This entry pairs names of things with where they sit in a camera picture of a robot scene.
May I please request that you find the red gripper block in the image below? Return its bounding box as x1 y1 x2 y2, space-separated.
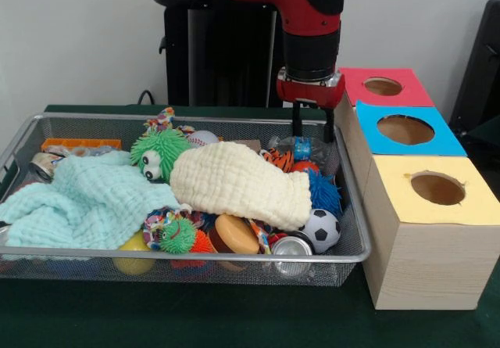
276 67 347 145

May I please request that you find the crushed clear plastic bottle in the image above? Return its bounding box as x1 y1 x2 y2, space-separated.
267 135 340 166

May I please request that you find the cream waffle cloth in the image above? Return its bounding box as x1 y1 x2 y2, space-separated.
170 141 313 232

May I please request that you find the shallow metal mesh bin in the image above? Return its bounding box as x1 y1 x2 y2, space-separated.
0 112 372 288

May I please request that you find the wooden box with three holes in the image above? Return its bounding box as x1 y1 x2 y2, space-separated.
334 66 500 310

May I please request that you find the blue spiky ball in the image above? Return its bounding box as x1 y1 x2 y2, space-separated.
308 170 343 218

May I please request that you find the black white soccer ball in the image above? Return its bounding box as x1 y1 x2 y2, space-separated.
300 209 341 254

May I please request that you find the white baseball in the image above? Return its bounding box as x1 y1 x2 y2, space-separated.
187 130 220 148

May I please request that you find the silver drink can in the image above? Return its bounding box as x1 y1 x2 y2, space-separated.
270 235 316 257

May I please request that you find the large green spiky eyed toy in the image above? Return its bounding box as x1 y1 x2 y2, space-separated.
130 127 192 181

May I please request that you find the small green spiky toy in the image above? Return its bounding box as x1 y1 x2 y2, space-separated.
159 217 196 254

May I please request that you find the black stand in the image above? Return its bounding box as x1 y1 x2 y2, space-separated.
448 0 500 130

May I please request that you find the dark green tablecloth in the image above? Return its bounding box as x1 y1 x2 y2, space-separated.
0 104 500 348

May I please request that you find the orange plastic block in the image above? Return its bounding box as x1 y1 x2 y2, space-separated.
41 138 122 154

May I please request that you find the mint green waffle cloth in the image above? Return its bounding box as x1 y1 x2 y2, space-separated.
0 150 184 250

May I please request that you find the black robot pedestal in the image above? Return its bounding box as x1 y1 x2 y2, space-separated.
150 0 294 109

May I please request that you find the black cable behind table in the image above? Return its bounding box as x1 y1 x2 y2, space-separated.
137 88 157 106

